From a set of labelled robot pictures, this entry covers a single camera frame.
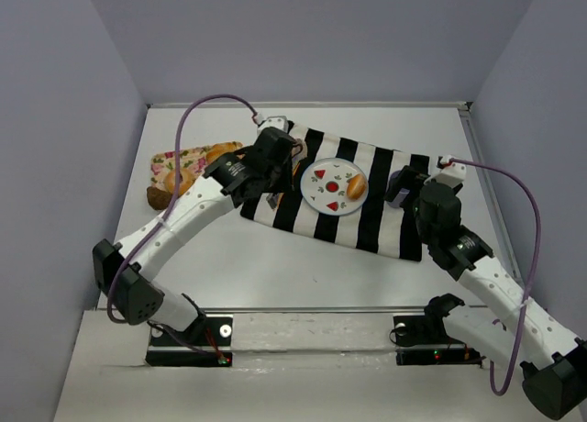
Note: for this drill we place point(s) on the sugared bagel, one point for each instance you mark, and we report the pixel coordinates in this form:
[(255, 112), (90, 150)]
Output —
[(186, 180)]

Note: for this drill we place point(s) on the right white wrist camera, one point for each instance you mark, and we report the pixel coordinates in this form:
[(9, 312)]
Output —
[(450, 172)]

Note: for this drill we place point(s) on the watermelon pattern plate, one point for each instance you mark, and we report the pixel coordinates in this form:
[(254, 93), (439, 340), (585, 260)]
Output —
[(324, 184)]

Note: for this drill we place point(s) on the metal table rail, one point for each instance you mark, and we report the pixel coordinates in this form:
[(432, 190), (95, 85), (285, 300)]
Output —
[(262, 106)]

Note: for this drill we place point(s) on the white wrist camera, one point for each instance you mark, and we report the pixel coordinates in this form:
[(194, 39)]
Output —
[(450, 172), (279, 122)]

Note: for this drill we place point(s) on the glossy oval bun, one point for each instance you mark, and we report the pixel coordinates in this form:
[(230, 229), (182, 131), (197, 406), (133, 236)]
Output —
[(357, 187)]

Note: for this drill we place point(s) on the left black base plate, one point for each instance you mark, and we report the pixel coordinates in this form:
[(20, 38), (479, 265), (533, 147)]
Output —
[(210, 349)]

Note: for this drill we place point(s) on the large twisted bread roll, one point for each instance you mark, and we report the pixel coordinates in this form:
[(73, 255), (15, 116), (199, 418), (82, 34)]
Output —
[(219, 149)]

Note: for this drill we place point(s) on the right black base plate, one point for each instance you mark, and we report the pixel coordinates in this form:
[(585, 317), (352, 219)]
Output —
[(421, 340)]

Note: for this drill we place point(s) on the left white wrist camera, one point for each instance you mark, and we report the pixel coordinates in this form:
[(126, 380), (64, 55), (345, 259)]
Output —
[(279, 122)]

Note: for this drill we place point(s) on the dark brown chocolate bread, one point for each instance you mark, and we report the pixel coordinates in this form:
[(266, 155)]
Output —
[(158, 199)]

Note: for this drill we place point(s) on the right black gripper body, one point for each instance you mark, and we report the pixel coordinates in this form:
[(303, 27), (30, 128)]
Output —
[(403, 183)]

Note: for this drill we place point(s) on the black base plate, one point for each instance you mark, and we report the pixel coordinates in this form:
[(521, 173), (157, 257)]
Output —
[(421, 340), (210, 349)]

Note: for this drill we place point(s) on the floral serving tray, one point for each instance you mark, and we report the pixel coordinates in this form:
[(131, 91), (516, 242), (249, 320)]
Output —
[(162, 163)]

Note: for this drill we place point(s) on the black white striped cloth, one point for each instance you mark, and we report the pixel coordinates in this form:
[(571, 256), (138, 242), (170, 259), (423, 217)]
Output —
[(375, 227)]

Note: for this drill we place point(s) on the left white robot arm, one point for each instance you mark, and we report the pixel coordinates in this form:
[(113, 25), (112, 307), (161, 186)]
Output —
[(125, 271)]

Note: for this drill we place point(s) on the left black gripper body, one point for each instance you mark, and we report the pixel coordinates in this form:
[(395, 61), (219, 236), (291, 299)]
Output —
[(284, 171)]

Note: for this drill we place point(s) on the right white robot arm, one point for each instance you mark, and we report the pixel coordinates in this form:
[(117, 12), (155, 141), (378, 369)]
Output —
[(525, 338)]

